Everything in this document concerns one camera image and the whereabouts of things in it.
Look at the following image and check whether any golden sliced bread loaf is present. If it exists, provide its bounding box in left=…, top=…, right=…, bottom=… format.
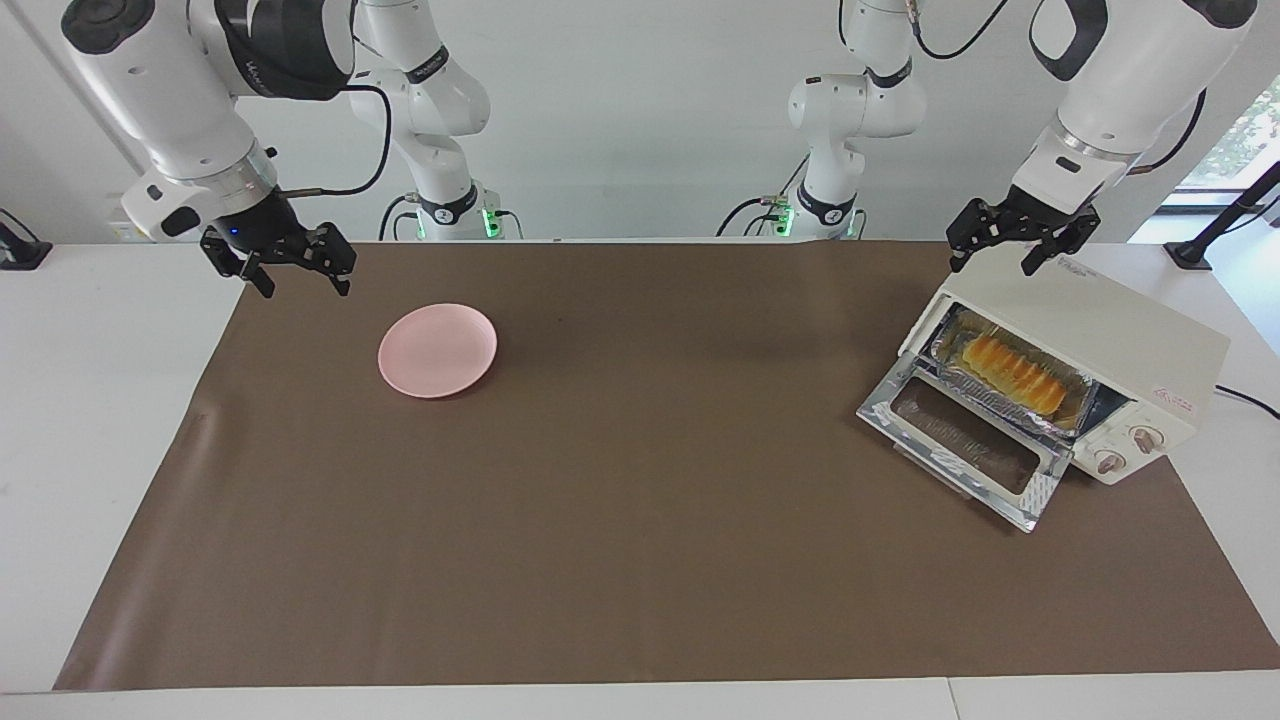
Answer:
left=958, top=335, right=1070, bottom=420

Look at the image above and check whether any cream toaster oven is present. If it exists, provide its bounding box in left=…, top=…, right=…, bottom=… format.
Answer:
left=897, top=245, right=1232, bottom=487

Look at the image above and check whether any glass oven door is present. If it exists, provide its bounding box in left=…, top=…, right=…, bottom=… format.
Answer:
left=857, top=352, right=1075, bottom=534

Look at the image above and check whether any pink round plate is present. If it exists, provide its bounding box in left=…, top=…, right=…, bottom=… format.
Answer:
left=377, top=303, right=499, bottom=400

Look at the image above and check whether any window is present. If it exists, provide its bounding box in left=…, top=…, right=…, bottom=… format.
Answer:
left=1178, top=78, right=1280, bottom=193

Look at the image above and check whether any brown table mat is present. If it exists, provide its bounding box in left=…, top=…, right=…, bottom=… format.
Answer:
left=52, top=240, right=1280, bottom=693

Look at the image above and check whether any black right base cable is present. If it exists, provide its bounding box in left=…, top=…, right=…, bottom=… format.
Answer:
left=378, top=193, right=423, bottom=242

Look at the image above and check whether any black base cable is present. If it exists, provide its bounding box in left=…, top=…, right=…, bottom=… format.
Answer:
left=378, top=193, right=423, bottom=242
left=714, top=153, right=811, bottom=239

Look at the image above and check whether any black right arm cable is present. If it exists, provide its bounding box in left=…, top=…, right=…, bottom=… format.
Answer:
left=278, top=84, right=392, bottom=197

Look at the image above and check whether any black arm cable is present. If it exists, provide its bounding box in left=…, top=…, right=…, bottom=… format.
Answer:
left=278, top=84, right=392, bottom=197
left=903, top=0, right=1011, bottom=62

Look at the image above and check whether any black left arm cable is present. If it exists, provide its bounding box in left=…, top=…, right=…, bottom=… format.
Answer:
left=903, top=0, right=1011, bottom=62

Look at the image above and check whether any black clamp mount with pole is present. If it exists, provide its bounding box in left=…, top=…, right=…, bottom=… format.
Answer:
left=1164, top=160, right=1280, bottom=272

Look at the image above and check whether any black left base cable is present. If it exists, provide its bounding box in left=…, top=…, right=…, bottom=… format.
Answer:
left=714, top=153, right=811, bottom=239

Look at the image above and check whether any black oven power cord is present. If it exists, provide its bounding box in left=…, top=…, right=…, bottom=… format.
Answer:
left=1214, top=384, right=1280, bottom=422

